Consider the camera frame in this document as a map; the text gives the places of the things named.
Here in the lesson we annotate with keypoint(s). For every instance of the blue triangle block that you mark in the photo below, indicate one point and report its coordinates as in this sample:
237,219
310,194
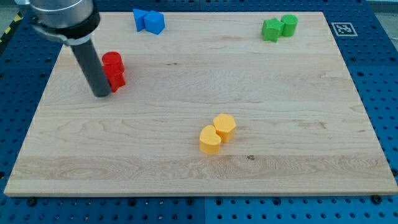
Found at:
139,16

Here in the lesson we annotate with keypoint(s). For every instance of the yellow hexagon block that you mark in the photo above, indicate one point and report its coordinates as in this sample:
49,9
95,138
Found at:
225,126

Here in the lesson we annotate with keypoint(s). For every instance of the yellow heart block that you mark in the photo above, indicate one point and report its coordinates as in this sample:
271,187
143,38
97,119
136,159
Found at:
210,142

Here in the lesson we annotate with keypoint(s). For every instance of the red star block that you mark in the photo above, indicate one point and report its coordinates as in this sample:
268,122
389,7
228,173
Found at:
114,76

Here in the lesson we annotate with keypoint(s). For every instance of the blue cube block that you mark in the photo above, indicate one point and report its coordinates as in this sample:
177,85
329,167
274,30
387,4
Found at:
154,22

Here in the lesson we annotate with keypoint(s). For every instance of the red cylinder block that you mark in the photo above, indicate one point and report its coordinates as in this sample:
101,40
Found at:
113,58

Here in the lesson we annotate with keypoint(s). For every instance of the wooden board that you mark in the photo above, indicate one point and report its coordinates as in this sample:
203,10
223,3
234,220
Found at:
301,126

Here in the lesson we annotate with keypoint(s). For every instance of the green star block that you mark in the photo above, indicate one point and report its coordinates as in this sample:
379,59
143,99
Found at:
272,29

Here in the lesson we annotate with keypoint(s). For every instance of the grey cylindrical pointer rod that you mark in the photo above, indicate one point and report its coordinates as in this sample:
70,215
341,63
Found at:
91,67

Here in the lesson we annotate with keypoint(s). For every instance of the green cylinder block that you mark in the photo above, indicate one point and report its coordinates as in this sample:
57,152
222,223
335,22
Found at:
290,23

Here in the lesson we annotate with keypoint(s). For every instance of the white fiducial marker tag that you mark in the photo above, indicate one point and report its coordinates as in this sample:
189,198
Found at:
344,29

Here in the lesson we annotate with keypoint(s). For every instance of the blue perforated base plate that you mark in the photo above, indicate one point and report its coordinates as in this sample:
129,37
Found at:
27,61

